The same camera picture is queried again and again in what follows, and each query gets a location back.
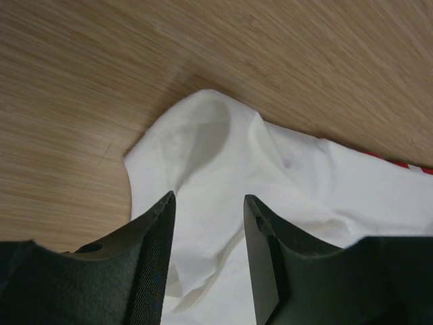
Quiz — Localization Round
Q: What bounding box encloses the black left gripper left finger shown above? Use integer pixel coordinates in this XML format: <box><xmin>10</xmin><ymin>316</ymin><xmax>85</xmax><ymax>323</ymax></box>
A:
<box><xmin>1</xmin><ymin>192</ymin><xmax>176</xmax><ymax>324</ymax></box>

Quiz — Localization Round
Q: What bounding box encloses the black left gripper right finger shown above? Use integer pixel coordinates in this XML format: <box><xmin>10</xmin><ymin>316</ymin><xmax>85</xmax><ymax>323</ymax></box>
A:
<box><xmin>244</xmin><ymin>195</ymin><xmax>432</xmax><ymax>324</ymax></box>

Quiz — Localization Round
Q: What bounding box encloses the white printed t-shirt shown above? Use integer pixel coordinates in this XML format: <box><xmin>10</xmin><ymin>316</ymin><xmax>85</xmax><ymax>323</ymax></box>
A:
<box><xmin>124</xmin><ymin>89</ymin><xmax>432</xmax><ymax>324</ymax></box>

